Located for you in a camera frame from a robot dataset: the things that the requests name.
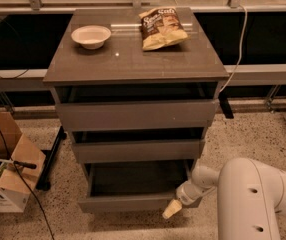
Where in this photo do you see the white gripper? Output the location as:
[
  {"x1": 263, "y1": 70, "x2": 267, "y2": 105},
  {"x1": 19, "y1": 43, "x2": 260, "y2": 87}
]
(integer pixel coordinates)
[{"x1": 162, "y1": 181, "x2": 203, "y2": 219}]

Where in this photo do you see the grey bottom drawer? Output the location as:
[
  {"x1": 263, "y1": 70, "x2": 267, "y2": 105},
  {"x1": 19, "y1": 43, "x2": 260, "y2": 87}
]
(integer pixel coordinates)
[{"x1": 79, "y1": 159, "x2": 194, "y2": 213}]

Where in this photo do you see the grey drawer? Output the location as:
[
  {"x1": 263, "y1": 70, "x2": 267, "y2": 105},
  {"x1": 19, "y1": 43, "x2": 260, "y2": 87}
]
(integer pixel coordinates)
[
  {"x1": 79, "y1": 159, "x2": 194, "y2": 213},
  {"x1": 72, "y1": 140, "x2": 205, "y2": 163},
  {"x1": 55, "y1": 100, "x2": 218, "y2": 131}
]

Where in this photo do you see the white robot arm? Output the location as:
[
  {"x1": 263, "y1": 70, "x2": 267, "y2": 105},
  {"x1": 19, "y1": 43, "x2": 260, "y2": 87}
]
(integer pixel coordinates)
[{"x1": 163, "y1": 158, "x2": 286, "y2": 240}]

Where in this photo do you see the grey middle drawer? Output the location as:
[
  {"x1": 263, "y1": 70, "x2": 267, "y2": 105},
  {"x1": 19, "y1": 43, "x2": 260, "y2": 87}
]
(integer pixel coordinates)
[{"x1": 72, "y1": 140, "x2": 205, "y2": 163}]

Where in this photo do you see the grey top drawer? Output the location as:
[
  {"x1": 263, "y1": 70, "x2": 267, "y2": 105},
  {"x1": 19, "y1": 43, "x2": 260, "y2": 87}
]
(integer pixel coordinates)
[{"x1": 55, "y1": 100, "x2": 218, "y2": 131}]

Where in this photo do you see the grey drawer cabinet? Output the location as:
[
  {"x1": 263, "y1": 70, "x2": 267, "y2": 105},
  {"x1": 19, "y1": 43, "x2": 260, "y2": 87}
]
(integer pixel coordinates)
[{"x1": 42, "y1": 6, "x2": 230, "y2": 198}]

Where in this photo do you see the open cardboard box left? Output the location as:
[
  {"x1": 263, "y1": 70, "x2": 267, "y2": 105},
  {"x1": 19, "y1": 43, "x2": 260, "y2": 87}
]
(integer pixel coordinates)
[{"x1": 0, "y1": 112, "x2": 45, "y2": 213}]

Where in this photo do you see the black stand leg right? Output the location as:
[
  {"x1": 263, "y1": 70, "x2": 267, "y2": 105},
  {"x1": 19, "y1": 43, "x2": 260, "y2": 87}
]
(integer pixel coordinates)
[{"x1": 219, "y1": 92, "x2": 234, "y2": 119}]

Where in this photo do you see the black stand leg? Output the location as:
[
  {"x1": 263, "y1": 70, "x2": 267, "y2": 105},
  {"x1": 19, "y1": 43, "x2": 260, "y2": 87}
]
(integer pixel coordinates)
[
  {"x1": 219, "y1": 92, "x2": 234, "y2": 119},
  {"x1": 36, "y1": 127, "x2": 67, "y2": 191}
]

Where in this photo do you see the black stand leg left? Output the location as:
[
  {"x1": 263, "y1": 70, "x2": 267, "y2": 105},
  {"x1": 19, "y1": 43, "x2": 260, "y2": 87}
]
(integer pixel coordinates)
[{"x1": 36, "y1": 127, "x2": 67, "y2": 191}]

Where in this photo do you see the yellow brown chip bag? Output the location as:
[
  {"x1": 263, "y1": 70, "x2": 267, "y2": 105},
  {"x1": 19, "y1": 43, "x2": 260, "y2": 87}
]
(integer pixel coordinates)
[{"x1": 139, "y1": 7, "x2": 188, "y2": 51}]

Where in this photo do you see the white bowl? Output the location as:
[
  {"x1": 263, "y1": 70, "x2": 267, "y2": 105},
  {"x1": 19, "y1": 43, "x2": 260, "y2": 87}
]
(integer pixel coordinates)
[{"x1": 71, "y1": 25, "x2": 111, "y2": 50}]

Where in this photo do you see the black handled tool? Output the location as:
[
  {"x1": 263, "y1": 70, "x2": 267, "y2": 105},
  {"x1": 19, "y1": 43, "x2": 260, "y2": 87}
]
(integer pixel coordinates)
[{"x1": 0, "y1": 158, "x2": 37, "y2": 169}]

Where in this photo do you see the black cable on floor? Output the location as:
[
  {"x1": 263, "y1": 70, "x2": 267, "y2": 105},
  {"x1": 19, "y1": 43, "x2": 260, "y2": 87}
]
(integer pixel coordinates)
[{"x1": 0, "y1": 110, "x2": 56, "y2": 240}]

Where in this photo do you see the white cable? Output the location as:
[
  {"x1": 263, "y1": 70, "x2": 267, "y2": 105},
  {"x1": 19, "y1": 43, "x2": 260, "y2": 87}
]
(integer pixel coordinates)
[{"x1": 218, "y1": 4, "x2": 249, "y2": 94}]

